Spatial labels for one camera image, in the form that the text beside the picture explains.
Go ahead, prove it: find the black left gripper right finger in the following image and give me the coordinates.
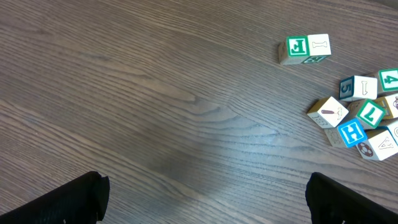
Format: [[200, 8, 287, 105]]
[[305, 172, 397, 224]]

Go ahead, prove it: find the blue H wooden block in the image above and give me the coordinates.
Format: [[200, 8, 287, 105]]
[[324, 118, 368, 147]]

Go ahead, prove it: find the green L wooden block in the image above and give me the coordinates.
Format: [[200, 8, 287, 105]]
[[347, 99, 386, 129]]

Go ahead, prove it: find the green top wooden block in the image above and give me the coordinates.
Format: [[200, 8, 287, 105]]
[[368, 68, 398, 94]]

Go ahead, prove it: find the white hammer picture block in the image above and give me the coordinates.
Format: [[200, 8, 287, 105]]
[[307, 96, 349, 129]]

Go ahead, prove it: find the white A wooden block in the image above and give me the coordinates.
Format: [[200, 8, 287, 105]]
[[356, 129, 397, 161]]

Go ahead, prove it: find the white acorn picture block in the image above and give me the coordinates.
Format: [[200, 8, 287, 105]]
[[374, 93, 398, 119]]

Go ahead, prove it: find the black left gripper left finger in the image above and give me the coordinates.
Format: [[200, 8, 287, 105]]
[[1, 171, 110, 224]]

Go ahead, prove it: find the white pretzel picture block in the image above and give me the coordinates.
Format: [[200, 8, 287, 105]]
[[377, 118, 398, 142]]

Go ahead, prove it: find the green letter wooden block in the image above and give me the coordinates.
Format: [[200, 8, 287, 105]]
[[278, 35, 310, 65]]

